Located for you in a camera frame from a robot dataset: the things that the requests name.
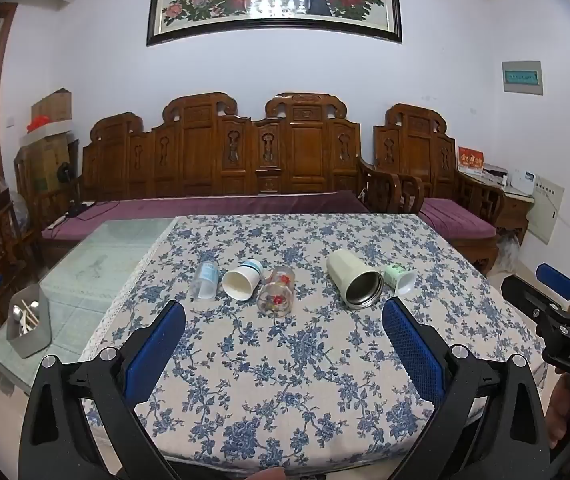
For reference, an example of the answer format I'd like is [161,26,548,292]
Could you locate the green wall box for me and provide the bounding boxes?
[502,60,544,96]

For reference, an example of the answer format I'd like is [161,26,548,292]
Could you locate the clear plastic bag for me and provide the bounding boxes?
[496,233,522,274]

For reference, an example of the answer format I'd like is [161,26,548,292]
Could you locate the small cardboard box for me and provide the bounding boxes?
[31,88,74,127]

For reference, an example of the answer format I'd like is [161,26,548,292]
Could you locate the white paper cup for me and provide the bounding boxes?
[222,258,266,304]

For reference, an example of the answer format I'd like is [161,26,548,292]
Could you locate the purple armchair cushion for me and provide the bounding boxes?
[419,197,498,240]

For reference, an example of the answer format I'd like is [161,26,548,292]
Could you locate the white flat box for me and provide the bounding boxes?
[19,119,74,149]

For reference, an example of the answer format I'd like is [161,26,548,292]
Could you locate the grey utensil container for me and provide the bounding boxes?
[6,283,54,360]

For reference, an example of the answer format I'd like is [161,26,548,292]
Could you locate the flower-print glass cup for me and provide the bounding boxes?
[258,266,297,319]

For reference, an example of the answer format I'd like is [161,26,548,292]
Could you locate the glass-top table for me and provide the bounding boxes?
[0,217,182,397]

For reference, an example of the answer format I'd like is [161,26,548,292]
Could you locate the carved wooden sofa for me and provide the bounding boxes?
[79,92,402,217]

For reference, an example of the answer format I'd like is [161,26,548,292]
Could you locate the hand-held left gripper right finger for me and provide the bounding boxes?
[382,297,551,480]

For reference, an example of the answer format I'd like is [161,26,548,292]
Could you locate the wooden side table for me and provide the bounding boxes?
[494,186,536,247]

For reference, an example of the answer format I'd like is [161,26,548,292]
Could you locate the beige electrical panel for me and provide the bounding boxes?
[524,172,566,245]

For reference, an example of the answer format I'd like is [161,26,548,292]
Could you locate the long purple sofa cushion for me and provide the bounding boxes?
[41,190,372,242]

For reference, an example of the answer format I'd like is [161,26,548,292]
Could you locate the small green white cup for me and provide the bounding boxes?
[383,262,416,297]

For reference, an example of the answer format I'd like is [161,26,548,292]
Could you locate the black standing fan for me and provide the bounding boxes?
[56,161,80,217]

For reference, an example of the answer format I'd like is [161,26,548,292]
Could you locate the red gift box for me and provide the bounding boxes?
[457,146,486,176]

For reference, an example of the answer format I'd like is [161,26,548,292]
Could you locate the carved wooden armchair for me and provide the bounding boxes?
[373,103,506,277]

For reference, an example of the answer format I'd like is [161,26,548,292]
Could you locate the blue floral tablecloth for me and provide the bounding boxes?
[79,213,548,477]

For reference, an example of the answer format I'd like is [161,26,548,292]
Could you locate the cream steel thermos cup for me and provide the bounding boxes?
[326,248,384,310]

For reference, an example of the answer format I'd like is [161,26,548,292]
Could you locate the clear plastic bottle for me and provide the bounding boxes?
[190,261,220,301]

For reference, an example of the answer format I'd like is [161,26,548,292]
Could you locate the framed floral painting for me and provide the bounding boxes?
[146,0,404,46]

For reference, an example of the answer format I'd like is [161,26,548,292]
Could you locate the large cardboard box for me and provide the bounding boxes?
[14,132,81,197]

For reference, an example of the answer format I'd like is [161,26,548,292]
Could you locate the white router device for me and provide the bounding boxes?
[507,172,536,195]

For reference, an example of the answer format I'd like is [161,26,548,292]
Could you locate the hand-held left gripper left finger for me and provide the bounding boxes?
[20,300,186,480]

